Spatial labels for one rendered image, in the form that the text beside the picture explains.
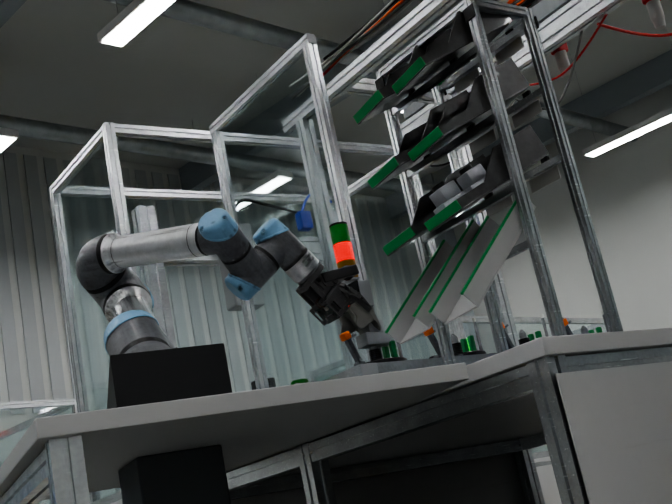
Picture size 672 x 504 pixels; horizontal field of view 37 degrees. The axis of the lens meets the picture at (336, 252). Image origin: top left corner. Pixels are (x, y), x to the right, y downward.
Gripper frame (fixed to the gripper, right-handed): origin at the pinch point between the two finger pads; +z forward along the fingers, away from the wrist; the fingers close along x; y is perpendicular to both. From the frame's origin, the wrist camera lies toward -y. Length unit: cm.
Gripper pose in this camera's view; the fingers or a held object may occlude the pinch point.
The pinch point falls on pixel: (371, 327)
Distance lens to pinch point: 236.9
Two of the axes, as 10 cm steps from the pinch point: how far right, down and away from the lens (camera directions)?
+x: 5.5, -3.5, -7.6
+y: -4.8, 6.2, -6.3
